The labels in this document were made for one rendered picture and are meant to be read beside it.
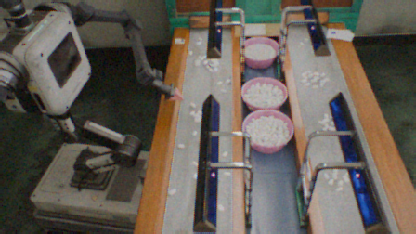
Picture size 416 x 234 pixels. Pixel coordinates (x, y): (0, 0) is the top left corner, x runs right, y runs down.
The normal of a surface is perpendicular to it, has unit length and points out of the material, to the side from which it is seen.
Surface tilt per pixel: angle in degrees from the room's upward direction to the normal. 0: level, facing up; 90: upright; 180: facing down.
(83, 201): 0
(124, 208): 1
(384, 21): 90
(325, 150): 0
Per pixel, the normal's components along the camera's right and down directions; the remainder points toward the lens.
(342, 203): -0.06, -0.70
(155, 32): -0.01, 0.71
